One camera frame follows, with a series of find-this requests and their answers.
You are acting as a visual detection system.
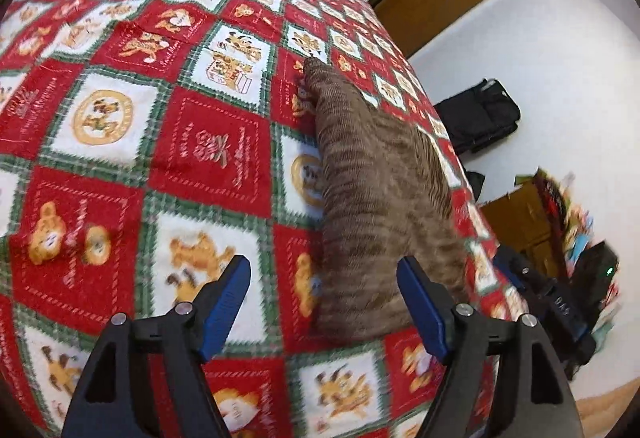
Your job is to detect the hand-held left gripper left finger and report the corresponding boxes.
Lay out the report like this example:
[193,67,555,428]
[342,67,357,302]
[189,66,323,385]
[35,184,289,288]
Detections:
[61,254,252,438]

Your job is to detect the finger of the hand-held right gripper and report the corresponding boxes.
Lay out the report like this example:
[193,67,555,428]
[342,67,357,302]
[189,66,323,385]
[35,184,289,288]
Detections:
[492,243,532,294]

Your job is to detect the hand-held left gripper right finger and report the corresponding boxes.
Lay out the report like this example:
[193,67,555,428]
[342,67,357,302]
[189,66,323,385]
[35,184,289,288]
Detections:
[396,255,583,438]

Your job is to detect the brown knitted sweater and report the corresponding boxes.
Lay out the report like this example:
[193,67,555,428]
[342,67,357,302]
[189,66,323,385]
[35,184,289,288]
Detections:
[303,57,471,344]

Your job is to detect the wooden cabinet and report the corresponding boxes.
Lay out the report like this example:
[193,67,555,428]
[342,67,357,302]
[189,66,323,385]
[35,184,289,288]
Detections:
[480,181,566,279]

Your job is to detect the colourful clutter pile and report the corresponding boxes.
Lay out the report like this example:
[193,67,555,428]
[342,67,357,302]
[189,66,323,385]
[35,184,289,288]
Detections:
[515,171,621,344]

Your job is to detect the black bag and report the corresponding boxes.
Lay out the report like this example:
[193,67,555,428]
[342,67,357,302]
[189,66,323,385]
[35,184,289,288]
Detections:
[434,78,522,154]

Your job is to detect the red bear printed blanket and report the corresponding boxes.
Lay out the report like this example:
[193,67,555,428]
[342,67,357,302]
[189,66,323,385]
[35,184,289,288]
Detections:
[0,0,526,438]

